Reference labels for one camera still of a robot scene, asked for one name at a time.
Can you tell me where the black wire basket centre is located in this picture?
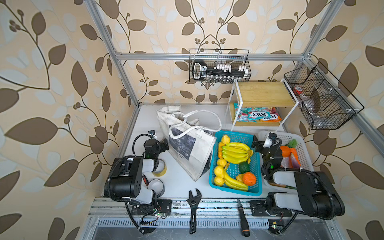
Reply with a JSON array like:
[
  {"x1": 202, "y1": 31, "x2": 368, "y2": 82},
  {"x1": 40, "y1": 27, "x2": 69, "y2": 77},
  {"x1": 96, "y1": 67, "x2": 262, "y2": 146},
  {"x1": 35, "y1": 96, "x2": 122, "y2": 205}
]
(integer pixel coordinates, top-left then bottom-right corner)
[{"x1": 189, "y1": 48, "x2": 252, "y2": 84}]

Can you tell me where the black tape roll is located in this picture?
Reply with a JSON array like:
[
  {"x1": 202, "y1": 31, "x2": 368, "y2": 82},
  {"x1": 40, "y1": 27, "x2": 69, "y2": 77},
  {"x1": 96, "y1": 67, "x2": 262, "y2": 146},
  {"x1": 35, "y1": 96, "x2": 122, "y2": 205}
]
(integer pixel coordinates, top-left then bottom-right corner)
[{"x1": 148, "y1": 179, "x2": 165, "y2": 198}]

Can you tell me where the banana bunch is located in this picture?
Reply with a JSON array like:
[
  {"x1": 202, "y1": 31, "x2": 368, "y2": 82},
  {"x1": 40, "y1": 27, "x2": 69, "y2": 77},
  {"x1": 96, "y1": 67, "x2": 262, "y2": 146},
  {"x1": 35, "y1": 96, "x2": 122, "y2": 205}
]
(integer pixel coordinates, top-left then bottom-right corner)
[
  {"x1": 222, "y1": 143, "x2": 254, "y2": 165},
  {"x1": 224, "y1": 172, "x2": 249, "y2": 192}
]

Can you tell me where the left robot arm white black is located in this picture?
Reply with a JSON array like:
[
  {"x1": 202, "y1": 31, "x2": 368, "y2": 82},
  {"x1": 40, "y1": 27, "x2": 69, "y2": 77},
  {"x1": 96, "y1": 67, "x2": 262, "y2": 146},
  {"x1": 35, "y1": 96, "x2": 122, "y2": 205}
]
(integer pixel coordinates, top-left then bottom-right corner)
[{"x1": 104, "y1": 131, "x2": 170, "y2": 235}]

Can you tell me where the white canvas tote bag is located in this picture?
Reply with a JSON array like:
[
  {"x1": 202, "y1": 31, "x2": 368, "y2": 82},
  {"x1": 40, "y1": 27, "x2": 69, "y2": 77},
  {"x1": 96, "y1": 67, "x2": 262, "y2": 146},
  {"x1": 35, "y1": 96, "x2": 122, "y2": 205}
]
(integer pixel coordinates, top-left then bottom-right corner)
[{"x1": 156, "y1": 106, "x2": 222, "y2": 182}]

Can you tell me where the green avocado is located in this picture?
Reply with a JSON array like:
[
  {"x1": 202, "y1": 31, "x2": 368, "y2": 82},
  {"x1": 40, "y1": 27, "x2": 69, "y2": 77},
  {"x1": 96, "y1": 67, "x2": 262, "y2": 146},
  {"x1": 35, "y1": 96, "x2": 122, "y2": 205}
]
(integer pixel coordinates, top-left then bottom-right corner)
[{"x1": 238, "y1": 162, "x2": 250, "y2": 174}]

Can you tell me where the black orange screwdriver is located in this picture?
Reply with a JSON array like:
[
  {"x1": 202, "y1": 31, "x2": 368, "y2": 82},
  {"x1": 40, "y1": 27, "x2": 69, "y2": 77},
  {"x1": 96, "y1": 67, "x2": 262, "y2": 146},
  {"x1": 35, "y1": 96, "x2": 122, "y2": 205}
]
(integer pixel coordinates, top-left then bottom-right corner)
[{"x1": 237, "y1": 199, "x2": 250, "y2": 237}]

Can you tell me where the black wire basket right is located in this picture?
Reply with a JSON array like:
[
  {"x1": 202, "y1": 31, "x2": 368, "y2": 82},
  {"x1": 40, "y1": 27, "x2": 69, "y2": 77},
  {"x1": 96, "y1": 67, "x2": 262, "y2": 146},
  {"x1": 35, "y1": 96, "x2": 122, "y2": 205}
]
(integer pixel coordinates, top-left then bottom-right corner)
[{"x1": 284, "y1": 62, "x2": 364, "y2": 130}]

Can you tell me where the black adjustable wrench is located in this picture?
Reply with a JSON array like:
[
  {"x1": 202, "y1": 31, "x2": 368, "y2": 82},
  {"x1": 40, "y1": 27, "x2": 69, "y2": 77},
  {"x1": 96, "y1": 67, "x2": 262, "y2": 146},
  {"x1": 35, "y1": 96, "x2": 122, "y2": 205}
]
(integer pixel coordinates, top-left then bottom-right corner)
[{"x1": 187, "y1": 189, "x2": 202, "y2": 235}]

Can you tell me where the plastic bottle red cap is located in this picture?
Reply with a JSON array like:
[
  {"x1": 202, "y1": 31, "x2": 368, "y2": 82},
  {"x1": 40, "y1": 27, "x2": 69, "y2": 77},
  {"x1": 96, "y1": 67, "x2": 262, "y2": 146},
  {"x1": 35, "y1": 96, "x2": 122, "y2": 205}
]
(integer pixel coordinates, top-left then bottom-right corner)
[{"x1": 294, "y1": 86, "x2": 315, "y2": 111}]

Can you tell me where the Fox's candy bag right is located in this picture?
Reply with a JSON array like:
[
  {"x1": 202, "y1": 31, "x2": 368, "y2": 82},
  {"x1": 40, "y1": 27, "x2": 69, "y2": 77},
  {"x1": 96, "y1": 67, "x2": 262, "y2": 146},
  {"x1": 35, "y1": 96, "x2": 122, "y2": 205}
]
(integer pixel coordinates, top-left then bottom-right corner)
[{"x1": 248, "y1": 108, "x2": 282, "y2": 123}]

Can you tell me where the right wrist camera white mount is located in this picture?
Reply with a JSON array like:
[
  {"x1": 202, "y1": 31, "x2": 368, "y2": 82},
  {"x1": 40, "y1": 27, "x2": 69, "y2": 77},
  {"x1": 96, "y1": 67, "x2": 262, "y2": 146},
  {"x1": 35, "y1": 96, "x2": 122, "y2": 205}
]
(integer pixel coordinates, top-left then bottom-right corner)
[{"x1": 263, "y1": 133, "x2": 277, "y2": 148}]

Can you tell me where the yellow lemon bottom left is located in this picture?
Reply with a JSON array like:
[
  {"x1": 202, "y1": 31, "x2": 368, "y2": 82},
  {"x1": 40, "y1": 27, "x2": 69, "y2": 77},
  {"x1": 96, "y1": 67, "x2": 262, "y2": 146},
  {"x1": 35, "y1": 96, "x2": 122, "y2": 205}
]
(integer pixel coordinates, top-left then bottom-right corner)
[{"x1": 214, "y1": 177, "x2": 225, "y2": 187}]

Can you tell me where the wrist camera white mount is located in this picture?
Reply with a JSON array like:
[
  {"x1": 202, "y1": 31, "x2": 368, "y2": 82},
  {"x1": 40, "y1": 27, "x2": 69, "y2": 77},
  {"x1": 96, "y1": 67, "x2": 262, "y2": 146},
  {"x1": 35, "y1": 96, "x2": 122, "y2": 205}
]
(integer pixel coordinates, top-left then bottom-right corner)
[
  {"x1": 149, "y1": 130, "x2": 156, "y2": 137},
  {"x1": 263, "y1": 133, "x2": 277, "y2": 148}
]

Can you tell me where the black wire basket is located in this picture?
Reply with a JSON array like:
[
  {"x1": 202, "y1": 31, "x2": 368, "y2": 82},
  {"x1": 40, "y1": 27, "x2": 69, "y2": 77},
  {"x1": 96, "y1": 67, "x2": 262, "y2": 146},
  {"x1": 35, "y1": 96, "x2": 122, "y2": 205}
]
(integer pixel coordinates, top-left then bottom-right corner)
[
  {"x1": 284, "y1": 62, "x2": 364, "y2": 130},
  {"x1": 189, "y1": 48, "x2": 252, "y2": 84}
]

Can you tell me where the lower banana bunch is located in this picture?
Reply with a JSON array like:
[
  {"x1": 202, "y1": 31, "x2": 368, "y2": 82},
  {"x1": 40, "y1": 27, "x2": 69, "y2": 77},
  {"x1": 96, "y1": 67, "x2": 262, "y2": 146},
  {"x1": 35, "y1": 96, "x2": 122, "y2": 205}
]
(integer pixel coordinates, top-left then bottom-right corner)
[{"x1": 224, "y1": 172, "x2": 249, "y2": 192}]

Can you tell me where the fox's candy bag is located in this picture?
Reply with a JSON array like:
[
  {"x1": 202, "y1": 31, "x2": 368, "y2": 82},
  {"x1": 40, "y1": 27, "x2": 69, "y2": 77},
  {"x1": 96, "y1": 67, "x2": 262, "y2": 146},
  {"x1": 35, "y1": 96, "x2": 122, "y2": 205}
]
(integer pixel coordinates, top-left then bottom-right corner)
[
  {"x1": 248, "y1": 108, "x2": 282, "y2": 123},
  {"x1": 237, "y1": 108, "x2": 262, "y2": 122}
]

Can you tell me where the Fox's candy bag left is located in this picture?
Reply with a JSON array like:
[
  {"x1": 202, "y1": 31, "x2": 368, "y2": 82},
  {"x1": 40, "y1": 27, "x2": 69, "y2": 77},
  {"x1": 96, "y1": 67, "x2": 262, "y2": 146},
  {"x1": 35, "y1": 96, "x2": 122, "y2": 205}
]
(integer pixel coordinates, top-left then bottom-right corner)
[{"x1": 237, "y1": 108, "x2": 262, "y2": 122}]

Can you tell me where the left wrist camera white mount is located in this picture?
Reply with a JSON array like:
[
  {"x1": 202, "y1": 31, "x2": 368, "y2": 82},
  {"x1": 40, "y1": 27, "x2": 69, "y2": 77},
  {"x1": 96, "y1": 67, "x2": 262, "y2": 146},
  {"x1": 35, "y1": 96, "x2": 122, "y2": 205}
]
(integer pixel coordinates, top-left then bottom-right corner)
[{"x1": 149, "y1": 130, "x2": 156, "y2": 137}]

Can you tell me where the white wooden two-tier shelf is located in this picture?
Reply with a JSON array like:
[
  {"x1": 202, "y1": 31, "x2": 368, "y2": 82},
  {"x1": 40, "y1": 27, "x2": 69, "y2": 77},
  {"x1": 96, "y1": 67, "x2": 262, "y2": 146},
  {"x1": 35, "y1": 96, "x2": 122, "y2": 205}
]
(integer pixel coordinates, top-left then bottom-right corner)
[{"x1": 225, "y1": 79, "x2": 299, "y2": 132}]

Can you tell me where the upper banana bunch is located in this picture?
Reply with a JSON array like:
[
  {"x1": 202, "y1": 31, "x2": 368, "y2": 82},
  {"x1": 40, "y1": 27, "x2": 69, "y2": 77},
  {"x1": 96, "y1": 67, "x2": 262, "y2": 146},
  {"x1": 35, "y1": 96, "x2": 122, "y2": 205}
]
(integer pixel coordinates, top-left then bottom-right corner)
[{"x1": 222, "y1": 143, "x2": 254, "y2": 165}]

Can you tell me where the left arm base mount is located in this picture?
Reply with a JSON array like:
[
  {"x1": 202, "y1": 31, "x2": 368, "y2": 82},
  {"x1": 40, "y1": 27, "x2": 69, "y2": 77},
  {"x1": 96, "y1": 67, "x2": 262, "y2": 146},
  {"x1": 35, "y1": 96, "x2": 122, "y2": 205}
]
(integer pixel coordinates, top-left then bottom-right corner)
[{"x1": 132, "y1": 199, "x2": 173, "y2": 234}]

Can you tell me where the black socket wrench set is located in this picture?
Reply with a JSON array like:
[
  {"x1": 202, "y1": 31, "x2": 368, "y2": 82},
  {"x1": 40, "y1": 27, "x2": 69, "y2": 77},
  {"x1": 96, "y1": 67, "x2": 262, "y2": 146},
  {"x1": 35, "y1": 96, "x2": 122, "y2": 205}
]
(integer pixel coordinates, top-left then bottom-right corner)
[{"x1": 189, "y1": 60, "x2": 252, "y2": 82}]

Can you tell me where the orange fruit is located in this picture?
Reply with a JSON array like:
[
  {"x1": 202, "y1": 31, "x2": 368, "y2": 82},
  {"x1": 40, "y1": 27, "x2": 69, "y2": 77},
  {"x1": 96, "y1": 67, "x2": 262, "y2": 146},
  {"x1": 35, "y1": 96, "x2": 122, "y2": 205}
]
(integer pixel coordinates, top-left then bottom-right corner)
[{"x1": 242, "y1": 172, "x2": 257, "y2": 187}]

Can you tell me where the orange mango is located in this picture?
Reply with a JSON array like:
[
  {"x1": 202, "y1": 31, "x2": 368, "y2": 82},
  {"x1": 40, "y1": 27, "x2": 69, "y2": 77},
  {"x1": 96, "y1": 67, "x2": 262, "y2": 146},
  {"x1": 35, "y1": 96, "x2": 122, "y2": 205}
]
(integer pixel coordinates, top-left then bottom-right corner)
[{"x1": 218, "y1": 142, "x2": 225, "y2": 159}]

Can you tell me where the white plastic basket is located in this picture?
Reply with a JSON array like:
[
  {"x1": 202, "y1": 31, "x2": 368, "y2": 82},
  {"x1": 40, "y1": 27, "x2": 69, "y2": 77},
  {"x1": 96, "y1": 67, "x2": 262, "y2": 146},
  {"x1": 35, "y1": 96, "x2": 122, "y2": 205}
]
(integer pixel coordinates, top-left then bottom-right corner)
[{"x1": 263, "y1": 132, "x2": 314, "y2": 193}]

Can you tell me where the yellow tape roll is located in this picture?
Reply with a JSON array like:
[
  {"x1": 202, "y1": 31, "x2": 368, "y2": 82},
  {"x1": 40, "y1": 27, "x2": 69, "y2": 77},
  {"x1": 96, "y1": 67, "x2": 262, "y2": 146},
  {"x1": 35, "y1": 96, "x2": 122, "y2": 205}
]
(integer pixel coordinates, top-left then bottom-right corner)
[{"x1": 152, "y1": 159, "x2": 167, "y2": 177}]

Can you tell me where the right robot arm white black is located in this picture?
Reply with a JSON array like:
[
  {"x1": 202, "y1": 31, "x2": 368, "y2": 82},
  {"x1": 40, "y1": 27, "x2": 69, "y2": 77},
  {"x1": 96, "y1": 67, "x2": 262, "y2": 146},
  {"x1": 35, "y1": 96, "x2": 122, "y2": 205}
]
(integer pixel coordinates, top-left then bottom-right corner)
[{"x1": 251, "y1": 131, "x2": 346, "y2": 220}]

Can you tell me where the orange carrot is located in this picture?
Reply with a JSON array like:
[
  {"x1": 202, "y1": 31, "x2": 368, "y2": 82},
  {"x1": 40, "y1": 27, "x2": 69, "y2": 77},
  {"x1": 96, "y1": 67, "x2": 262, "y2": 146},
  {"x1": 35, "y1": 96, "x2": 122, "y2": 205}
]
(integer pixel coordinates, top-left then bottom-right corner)
[{"x1": 288, "y1": 139, "x2": 301, "y2": 164}]

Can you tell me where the small red handled ratchet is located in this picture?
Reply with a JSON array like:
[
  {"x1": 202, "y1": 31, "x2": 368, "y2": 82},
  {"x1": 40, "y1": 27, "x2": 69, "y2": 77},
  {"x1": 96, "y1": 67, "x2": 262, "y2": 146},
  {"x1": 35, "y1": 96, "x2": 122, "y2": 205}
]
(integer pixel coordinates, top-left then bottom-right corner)
[{"x1": 142, "y1": 175, "x2": 149, "y2": 187}]

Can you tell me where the teal plastic basket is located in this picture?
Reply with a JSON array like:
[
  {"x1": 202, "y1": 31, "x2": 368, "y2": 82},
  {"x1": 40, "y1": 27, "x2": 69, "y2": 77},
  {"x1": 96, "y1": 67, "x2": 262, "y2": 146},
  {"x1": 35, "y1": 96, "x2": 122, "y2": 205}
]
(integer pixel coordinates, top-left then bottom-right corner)
[{"x1": 209, "y1": 131, "x2": 263, "y2": 198}]

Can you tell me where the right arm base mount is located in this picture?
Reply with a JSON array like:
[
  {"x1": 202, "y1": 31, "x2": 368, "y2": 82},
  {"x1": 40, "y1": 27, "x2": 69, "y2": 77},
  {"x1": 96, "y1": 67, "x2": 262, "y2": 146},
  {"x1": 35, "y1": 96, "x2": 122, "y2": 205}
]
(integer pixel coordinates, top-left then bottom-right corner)
[{"x1": 250, "y1": 199, "x2": 296, "y2": 235}]

